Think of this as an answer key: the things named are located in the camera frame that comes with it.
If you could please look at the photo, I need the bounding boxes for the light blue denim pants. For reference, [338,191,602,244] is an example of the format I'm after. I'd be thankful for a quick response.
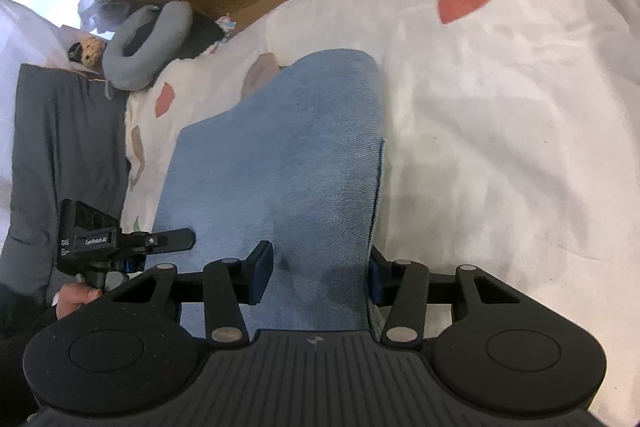
[154,49,384,332]

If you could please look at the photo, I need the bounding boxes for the person's left hand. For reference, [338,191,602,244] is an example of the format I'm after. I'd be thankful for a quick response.
[55,283,102,320]

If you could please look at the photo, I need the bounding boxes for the black clothing pile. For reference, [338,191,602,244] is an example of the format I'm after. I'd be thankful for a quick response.
[0,285,56,427]

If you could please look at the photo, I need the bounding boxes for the dark grey quilt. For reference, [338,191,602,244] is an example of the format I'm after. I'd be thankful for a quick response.
[1,65,129,308]

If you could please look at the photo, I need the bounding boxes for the grey neck pillow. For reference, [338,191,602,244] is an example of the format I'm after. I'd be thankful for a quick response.
[102,1,193,92]

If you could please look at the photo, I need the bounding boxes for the teddy bear plush toy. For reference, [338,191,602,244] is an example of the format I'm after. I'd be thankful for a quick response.
[67,36,106,72]

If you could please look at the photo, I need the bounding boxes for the black cloth under pillow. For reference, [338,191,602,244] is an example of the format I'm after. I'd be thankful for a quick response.
[177,12,224,60]

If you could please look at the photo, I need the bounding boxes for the clear plastic bag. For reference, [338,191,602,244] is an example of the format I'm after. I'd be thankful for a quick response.
[78,0,131,34]

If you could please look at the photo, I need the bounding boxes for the cream bear print bedsheet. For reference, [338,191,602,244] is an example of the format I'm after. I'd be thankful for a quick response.
[122,0,639,426]

